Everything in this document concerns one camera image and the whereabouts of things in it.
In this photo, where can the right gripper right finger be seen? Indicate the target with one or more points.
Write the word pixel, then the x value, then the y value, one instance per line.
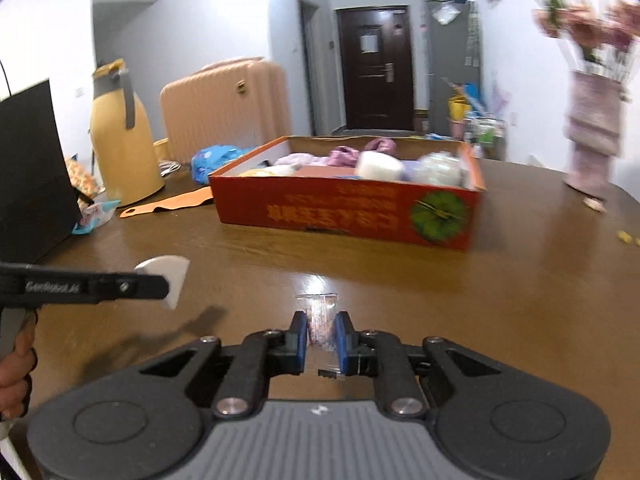
pixel 384 359

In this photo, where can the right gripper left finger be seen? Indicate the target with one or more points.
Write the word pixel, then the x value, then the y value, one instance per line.
pixel 250 365

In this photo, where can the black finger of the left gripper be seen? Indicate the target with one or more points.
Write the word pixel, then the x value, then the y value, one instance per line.
pixel 23 285

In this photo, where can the clear plastic packet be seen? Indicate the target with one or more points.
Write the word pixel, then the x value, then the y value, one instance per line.
pixel 321 350

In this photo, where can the white piece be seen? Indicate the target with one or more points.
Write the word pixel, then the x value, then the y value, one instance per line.
pixel 173 269

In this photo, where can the orange cardboard box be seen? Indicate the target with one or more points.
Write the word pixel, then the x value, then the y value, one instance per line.
pixel 335 200

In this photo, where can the white round sponge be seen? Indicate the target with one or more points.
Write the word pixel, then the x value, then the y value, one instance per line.
pixel 379 167

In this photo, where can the purple fluffy plush toy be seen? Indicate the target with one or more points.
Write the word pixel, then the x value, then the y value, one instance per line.
pixel 343 156

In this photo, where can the pale green fluffy ball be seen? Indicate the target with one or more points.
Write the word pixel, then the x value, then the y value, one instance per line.
pixel 439 169

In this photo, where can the pink satin bow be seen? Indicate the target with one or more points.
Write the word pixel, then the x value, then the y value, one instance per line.
pixel 381 145

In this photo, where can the person's left hand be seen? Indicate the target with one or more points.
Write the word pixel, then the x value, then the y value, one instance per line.
pixel 16 382

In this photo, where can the black paper bag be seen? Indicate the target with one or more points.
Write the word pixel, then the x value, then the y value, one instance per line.
pixel 39 208

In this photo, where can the small candy packet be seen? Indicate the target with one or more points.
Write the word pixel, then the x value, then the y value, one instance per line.
pixel 94 216

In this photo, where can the yellow thermos jug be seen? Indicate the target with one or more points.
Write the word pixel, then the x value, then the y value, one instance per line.
pixel 121 137

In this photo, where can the orange plastic comb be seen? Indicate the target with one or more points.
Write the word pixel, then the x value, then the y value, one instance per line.
pixel 193 199

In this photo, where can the blue tissue pack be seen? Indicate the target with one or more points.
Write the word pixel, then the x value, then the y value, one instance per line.
pixel 204 162

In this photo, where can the yellow bucket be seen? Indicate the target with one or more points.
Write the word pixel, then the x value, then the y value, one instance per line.
pixel 458 106

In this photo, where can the pink ribbed suitcase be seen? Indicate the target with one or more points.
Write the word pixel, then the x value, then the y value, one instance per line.
pixel 243 103

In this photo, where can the dark brown entrance door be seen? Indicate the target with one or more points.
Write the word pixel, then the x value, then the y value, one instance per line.
pixel 377 67

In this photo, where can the pink textured vase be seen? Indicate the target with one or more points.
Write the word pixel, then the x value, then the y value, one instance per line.
pixel 594 126

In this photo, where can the grey refrigerator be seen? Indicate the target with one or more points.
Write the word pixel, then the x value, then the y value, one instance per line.
pixel 453 54

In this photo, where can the wire storage rack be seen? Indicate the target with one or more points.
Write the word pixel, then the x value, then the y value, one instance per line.
pixel 487 137

